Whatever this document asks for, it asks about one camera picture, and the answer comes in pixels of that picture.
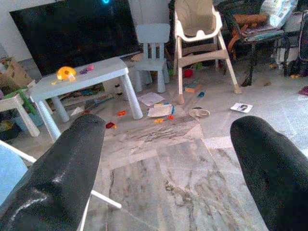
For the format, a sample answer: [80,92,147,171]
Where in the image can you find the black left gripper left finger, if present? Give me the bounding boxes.
[0,114,106,231]

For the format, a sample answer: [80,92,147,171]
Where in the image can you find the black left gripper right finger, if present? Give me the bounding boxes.
[230,115,308,231]

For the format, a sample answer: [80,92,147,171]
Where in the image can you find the light blue children's chair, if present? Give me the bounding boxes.
[133,23,171,94]
[0,139,122,231]

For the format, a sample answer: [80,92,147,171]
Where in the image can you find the white card with black print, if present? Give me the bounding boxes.
[230,102,254,114]

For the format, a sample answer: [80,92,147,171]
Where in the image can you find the small white side table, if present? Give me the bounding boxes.
[0,80,41,138]

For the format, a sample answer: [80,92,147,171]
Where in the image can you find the orange ball toy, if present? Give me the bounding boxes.
[56,66,77,82]

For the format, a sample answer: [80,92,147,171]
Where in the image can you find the pink purple toy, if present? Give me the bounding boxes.
[79,64,95,75]

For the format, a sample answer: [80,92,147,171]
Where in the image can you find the printed cardboard box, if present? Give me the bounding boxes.
[0,56,33,95]

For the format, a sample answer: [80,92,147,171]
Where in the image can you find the light blue children's table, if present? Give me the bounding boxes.
[29,56,144,143]

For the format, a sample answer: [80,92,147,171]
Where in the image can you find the white paper sheet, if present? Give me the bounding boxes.
[137,92,166,107]

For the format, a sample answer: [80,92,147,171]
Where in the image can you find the booklet with blue edge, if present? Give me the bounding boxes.
[146,103,176,118]

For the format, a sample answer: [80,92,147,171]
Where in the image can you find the orange toy block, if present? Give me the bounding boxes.
[184,84,202,94]

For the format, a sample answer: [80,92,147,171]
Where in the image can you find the black metal bench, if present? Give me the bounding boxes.
[216,0,303,87]

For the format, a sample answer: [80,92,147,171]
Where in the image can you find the black flat television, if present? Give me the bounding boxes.
[9,0,141,77]

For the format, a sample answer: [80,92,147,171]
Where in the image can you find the orange brown plush toy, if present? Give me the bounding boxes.
[227,13,269,52]

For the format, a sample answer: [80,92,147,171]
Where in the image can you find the blue white plastic package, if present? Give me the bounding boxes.
[259,0,299,28]

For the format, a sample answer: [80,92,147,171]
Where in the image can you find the white beige high chair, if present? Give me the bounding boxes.
[173,0,243,105]

